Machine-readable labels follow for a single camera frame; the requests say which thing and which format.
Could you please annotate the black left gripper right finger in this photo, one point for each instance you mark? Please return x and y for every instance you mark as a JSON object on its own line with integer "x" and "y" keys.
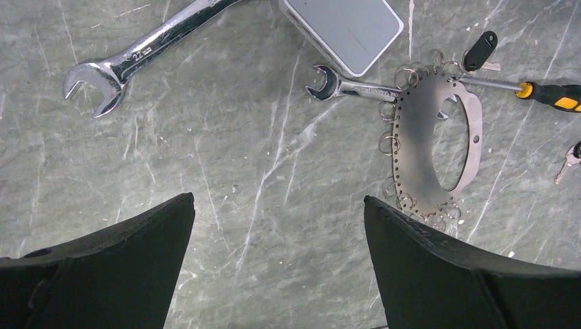
{"x": 428, "y": 279}

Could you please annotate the grey rectangular flat box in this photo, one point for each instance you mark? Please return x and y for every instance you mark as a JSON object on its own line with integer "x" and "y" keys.
{"x": 352, "y": 34}

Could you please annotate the small chrome combination wrench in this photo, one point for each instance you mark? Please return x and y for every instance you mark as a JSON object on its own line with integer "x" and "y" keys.
{"x": 335, "y": 85}

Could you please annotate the metal keyring plate with rings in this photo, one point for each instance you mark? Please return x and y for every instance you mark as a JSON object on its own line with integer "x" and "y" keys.
{"x": 415, "y": 186}

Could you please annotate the large chrome combination wrench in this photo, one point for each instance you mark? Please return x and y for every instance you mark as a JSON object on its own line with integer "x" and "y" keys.
{"x": 111, "y": 75}

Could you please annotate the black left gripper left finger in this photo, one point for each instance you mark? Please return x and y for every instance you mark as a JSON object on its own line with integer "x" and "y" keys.
{"x": 121, "y": 276}

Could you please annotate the key with black fob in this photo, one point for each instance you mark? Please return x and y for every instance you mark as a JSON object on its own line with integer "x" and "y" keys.
{"x": 477, "y": 57}

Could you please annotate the black yellow handled screwdriver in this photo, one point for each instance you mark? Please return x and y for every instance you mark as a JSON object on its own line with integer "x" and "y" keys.
{"x": 561, "y": 97}

